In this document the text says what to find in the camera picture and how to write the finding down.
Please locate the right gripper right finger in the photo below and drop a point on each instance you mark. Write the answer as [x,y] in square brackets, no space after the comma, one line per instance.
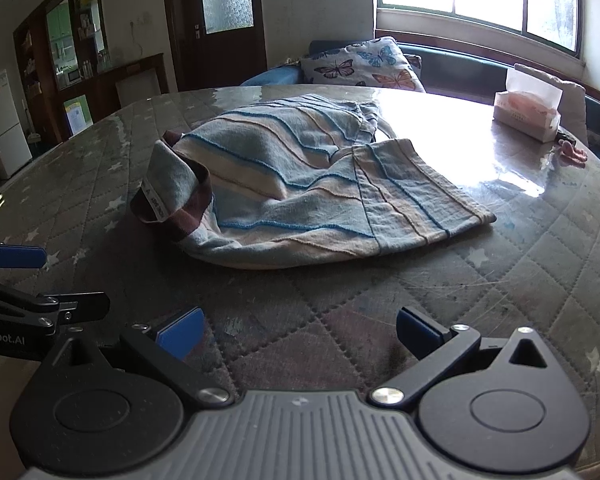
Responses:
[439,351]

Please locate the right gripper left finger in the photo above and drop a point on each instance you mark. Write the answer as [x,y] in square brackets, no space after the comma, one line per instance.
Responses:
[159,352]

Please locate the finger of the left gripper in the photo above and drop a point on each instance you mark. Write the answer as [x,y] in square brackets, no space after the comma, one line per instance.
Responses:
[81,307]
[22,257]

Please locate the striped blue beige garment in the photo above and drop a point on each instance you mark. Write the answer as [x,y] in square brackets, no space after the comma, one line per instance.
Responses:
[298,181]

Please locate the white refrigerator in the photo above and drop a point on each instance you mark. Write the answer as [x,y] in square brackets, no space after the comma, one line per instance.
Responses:
[14,150]

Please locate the grey quilted star table cover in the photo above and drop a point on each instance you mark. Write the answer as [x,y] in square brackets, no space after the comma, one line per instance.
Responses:
[328,325]

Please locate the dark wooden shelf cabinet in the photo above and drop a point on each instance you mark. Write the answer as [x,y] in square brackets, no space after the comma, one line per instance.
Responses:
[81,60]

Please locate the pink small toy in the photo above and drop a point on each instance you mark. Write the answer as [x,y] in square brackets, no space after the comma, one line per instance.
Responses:
[568,149]

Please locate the tissue box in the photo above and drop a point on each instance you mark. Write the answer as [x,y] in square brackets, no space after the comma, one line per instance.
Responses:
[528,105]

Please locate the grey plain pillow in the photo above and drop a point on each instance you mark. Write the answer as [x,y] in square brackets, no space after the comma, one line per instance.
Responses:
[572,105]

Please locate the butterfly print pillow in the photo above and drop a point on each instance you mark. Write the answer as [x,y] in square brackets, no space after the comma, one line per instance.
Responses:
[378,63]

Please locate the dark wooden door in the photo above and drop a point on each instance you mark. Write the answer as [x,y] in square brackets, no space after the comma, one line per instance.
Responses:
[215,43]

